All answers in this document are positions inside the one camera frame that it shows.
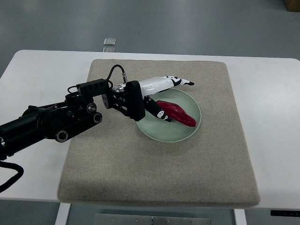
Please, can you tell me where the white table leg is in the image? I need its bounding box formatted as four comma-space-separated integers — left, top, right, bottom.
55, 203, 71, 225
233, 209, 247, 225

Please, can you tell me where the black desk control panel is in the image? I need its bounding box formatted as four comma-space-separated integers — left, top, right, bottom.
270, 210, 300, 217

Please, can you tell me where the black cable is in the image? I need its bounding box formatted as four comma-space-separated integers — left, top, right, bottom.
0, 159, 25, 193

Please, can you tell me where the clear floor socket cover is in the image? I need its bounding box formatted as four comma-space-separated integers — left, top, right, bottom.
103, 37, 116, 46

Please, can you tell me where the cardboard box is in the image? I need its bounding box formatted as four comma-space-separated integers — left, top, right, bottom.
284, 0, 300, 12

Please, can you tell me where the beige felt mat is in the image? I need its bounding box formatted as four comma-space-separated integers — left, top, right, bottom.
57, 59, 260, 208

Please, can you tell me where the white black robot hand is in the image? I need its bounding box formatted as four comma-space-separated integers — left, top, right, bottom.
123, 76, 194, 122

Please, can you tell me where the red chili pepper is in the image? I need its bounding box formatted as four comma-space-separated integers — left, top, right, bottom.
157, 100, 196, 127

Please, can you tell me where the white left table leg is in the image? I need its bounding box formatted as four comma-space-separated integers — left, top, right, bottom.
55, 203, 71, 225

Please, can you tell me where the light green plate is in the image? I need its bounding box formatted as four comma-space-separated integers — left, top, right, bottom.
137, 89, 202, 143

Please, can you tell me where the white right table leg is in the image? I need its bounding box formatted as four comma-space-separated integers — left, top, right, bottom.
233, 209, 247, 225

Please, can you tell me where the grey metal table crossbar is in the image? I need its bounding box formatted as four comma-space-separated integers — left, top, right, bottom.
93, 214, 211, 225

